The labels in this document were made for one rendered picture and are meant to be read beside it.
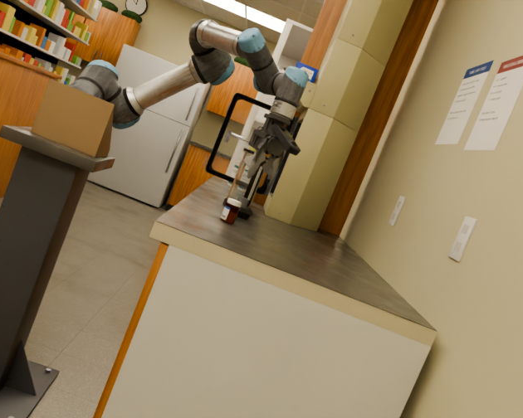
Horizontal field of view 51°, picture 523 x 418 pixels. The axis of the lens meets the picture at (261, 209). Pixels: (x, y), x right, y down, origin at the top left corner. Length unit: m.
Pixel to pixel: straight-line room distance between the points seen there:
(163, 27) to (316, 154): 5.98
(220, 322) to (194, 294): 0.09
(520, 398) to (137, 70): 6.68
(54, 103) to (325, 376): 1.29
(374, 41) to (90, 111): 1.17
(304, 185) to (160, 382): 1.19
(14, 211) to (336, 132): 1.27
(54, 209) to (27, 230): 0.12
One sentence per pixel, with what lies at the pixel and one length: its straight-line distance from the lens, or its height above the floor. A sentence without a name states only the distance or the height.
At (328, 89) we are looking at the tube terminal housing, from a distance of 2.31.
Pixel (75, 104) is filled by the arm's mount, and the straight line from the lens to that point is 2.03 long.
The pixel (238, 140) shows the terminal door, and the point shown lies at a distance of 2.61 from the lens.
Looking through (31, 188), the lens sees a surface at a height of 0.77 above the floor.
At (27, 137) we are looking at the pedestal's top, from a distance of 1.97.
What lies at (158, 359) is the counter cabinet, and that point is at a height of 0.64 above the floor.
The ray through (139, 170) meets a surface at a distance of 7.30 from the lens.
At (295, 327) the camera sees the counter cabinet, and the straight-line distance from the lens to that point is 1.31.
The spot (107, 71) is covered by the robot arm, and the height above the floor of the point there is 1.23.
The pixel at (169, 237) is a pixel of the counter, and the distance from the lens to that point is 1.27.
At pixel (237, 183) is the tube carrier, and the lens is 1.99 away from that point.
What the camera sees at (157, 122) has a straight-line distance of 7.26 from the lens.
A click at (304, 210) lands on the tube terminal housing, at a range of 2.34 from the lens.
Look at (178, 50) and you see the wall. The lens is 8.01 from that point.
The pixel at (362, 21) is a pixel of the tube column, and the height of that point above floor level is 1.81.
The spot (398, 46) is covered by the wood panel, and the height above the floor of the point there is 1.87.
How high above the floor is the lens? 1.17
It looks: 5 degrees down
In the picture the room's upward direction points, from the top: 22 degrees clockwise
